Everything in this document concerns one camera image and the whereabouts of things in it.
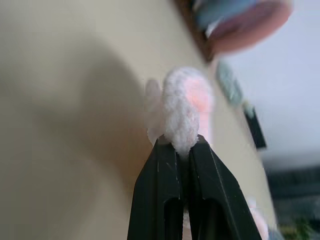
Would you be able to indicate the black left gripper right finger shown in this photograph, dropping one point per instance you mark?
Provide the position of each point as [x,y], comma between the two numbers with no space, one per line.
[220,200]

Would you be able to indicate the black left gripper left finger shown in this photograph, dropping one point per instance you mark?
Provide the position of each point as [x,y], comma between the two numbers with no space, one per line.
[155,195]

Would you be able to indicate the dark grey furniture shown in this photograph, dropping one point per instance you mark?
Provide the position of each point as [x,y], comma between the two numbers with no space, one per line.
[292,185]

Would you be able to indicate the black rectangular object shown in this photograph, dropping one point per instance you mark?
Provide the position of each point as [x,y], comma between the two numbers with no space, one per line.
[255,125]

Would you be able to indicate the pale green blurred object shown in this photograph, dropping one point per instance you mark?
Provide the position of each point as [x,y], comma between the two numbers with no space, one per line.
[230,83]

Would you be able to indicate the dark brown wooden board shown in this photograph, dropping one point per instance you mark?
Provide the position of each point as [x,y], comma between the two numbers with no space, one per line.
[197,32]

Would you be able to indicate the pink round container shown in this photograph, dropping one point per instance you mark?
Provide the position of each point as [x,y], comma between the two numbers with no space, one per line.
[240,22]

